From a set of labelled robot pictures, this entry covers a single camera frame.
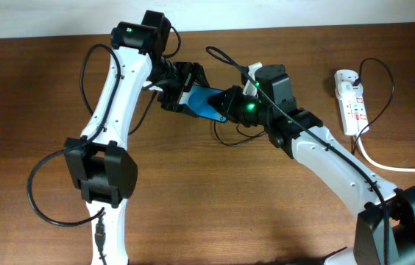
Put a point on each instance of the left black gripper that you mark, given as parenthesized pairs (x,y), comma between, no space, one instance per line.
(171,99)

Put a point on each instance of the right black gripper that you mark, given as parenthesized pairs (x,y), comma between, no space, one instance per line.
(232,99)

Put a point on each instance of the blue screen Galaxy smartphone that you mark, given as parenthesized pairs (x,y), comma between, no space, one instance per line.
(197,99)

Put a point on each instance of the white power strip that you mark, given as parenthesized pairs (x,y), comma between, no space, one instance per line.
(353,111)

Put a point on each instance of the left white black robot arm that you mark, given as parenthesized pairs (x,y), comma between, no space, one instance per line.
(98,162)

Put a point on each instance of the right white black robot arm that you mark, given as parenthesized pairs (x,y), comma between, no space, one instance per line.
(384,213)

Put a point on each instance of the white USB charger plug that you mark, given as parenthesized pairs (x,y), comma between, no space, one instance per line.
(345,90)

